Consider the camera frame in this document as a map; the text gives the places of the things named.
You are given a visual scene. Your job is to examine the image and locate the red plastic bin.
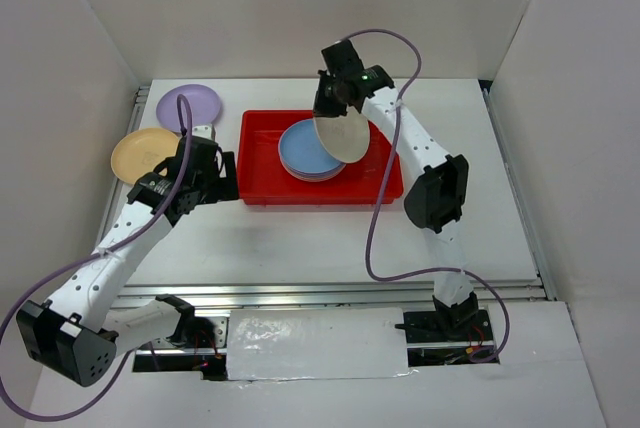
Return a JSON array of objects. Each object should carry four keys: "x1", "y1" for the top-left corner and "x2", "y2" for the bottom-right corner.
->
[{"x1": 237, "y1": 110, "x2": 390, "y2": 205}]

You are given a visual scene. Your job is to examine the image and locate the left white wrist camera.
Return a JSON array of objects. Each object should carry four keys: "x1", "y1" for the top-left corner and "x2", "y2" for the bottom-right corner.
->
[{"x1": 191, "y1": 125, "x2": 216, "y2": 141}]

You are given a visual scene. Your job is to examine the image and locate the orange plate left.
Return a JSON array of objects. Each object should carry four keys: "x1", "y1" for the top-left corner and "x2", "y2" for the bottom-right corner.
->
[{"x1": 110, "y1": 127, "x2": 179, "y2": 185}]

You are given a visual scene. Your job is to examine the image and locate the white foil cover panel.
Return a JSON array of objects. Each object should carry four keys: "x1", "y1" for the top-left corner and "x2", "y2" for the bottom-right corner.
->
[{"x1": 226, "y1": 308, "x2": 409, "y2": 381}]

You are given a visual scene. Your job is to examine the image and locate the pink plate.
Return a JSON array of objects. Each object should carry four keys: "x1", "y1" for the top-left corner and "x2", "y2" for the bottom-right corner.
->
[{"x1": 292, "y1": 175, "x2": 336, "y2": 183}]

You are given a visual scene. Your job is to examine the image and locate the cream plate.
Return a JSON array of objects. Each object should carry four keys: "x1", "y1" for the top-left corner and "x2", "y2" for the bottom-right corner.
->
[{"x1": 313, "y1": 107, "x2": 371, "y2": 164}]

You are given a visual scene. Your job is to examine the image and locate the blue plate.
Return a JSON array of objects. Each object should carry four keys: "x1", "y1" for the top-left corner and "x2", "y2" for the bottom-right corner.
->
[{"x1": 278, "y1": 119, "x2": 344, "y2": 175}]

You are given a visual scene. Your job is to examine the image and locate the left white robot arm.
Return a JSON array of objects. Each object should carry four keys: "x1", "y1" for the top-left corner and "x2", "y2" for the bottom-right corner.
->
[{"x1": 16, "y1": 136, "x2": 239, "y2": 387}]

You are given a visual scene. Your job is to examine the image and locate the purple plate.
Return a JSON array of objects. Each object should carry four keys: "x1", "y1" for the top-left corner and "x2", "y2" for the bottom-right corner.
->
[
  {"x1": 156, "y1": 84, "x2": 222, "y2": 133},
  {"x1": 284, "y1": 165, "x2": 345, "y2": 177}
]

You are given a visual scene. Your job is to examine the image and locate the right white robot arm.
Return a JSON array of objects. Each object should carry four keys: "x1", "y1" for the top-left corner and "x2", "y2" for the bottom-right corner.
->
[{"x1": 312, "y1": 37, "x2": 478, "y2": 340}]

